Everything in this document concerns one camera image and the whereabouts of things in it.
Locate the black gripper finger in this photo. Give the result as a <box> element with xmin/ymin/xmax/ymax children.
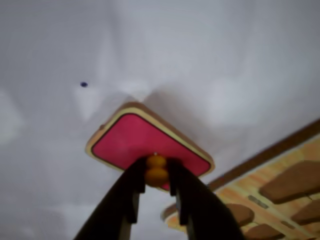
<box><xmin>166</xmin><ymin>158</ymin><xmax>247</xmax><ymax>240</ymax></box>
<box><xmin>73</xmin><ymin>157</ymin><xmax>148</xmax><ymax>240</ymax></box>

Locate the pink rectangle piece yellow pin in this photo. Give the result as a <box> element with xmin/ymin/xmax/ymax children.
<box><xmin>84</xmin><ymin>101</ymin><xmax>216</xmax><ymax>193</ymax></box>

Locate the wooden shape puzzle board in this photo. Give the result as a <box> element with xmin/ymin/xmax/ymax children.
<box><xmin>159</xmin><ymin>117</ymin><xmax>320</xmax><ymax>240</ymax></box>

